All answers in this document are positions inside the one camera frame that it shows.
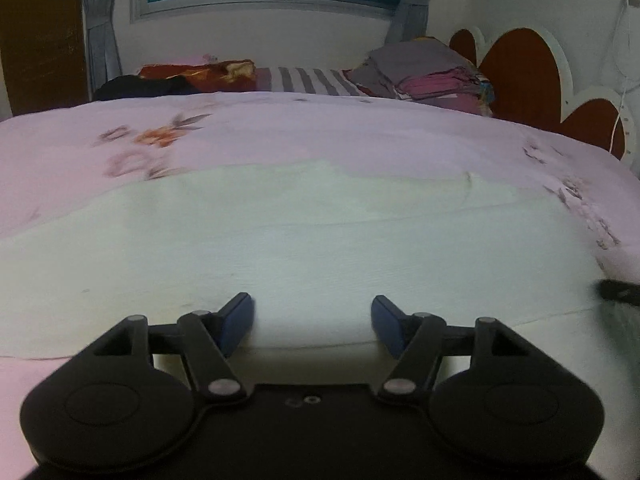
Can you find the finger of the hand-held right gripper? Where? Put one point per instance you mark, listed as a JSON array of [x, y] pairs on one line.
[[620, 291]]

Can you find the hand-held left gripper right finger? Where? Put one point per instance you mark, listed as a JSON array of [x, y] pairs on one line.
[[389, 322]]

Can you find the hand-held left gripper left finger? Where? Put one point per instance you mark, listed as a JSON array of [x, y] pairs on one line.
[[236, 321]]

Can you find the white garment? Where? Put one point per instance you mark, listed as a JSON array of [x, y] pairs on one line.
[[310, 240]]

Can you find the stack of folded clothes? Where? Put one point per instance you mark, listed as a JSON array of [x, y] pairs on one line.
[[420, 75]]

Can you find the pink floral bedsheet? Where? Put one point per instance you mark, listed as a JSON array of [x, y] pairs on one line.
[[300, 130]]

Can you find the red orange printed blanket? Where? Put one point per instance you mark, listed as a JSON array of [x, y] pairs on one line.
[[200, 72]]

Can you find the black cloth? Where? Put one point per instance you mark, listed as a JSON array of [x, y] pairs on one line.
[[130, 87]]

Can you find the brown wooden wardrobe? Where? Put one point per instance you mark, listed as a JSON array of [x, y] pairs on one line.
[[40, 35]]

